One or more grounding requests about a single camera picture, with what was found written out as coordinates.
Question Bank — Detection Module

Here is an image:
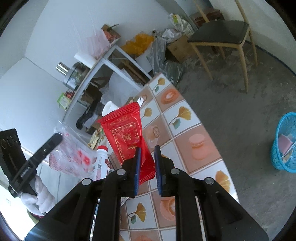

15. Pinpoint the brown white small box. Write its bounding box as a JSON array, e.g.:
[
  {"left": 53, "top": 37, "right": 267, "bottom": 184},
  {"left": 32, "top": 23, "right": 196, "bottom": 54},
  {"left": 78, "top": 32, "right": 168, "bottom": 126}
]
[{"left": 126, "top": 96, "right": 144, "bottom": 107}]

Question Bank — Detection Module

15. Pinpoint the wooden chair black seat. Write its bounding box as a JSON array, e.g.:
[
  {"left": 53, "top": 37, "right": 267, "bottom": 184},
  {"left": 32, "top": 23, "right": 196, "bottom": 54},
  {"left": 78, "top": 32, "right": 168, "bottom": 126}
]
[{"left": 188, "top": 1, "right": 258, "bottom": 92}]

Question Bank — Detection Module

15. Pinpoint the white metal shelf table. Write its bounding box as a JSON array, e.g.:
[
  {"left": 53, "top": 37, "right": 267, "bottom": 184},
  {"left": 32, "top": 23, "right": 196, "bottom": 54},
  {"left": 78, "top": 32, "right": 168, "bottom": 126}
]
[{"left": 62, "top": 44, "right": 152, "bottom": 122}]

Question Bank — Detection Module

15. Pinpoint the steel pot with lid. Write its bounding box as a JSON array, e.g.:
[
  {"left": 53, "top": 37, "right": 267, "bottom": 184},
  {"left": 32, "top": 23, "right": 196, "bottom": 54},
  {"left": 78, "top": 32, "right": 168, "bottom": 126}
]
[{"left": 56, "top": 62, "right": 90, "bottom": 91}]

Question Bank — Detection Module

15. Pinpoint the blue plastic trash basket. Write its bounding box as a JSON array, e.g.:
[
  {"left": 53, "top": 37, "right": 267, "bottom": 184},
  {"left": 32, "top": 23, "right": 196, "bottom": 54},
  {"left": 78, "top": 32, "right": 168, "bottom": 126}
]
[{"left": 270, "top": 112, "right": 295, "bottom": 173}]

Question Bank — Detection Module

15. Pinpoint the white gloved hand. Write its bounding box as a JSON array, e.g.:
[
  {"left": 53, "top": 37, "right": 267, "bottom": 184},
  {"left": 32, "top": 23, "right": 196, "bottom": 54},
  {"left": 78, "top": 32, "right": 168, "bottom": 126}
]
[{"left": 21, "top": 175, "right": 56, "bottom": 216}]

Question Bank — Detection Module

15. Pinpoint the floral patterned tablecloth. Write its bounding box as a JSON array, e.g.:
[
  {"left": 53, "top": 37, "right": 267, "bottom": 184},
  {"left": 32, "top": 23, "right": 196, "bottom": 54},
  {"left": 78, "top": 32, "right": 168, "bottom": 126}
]
[{"left": 86, "top": 72, "right": 240, "bottom": 241}]

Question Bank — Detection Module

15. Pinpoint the red foil packet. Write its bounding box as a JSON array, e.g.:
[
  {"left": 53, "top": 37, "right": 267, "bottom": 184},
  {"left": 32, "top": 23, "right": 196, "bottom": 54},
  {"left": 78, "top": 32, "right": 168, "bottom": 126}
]
[{"left": 98, "top": 102, "right": 156, "bottom": 184}]

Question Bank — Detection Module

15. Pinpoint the cardboard box on floor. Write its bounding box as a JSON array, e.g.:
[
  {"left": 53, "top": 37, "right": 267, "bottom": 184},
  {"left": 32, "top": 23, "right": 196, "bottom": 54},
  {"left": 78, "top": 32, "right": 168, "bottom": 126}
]
[{"left": 166, "top": 35, "right": 196, "bottom": 63}]

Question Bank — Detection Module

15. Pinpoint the yellow plastic bag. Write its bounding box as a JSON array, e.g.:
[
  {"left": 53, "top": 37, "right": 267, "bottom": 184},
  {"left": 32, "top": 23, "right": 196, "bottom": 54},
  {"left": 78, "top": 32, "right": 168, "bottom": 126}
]
[{"left": 121, "top": 33, "right": 154, "bottom": 56}]

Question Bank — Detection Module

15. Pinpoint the white paper cup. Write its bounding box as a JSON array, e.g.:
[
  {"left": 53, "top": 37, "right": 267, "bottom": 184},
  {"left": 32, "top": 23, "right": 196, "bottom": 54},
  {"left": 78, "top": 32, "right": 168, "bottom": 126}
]
[{"left": 102, "top": 101, "right": 119, "bottom": 117}]

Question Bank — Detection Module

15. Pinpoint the white paper towel roll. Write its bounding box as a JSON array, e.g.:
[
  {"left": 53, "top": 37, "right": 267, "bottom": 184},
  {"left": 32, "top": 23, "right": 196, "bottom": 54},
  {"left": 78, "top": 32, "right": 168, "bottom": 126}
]
[{"left": 74, "top": 52, "right": 96, "bottom": 69}]

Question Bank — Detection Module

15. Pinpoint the white yogurt drink bottle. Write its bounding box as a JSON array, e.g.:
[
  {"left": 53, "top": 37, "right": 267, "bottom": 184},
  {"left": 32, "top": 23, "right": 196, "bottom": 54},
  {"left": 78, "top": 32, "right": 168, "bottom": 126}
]
[{"left": 91, "top": 145, "right": 109, "bottom": 181}]

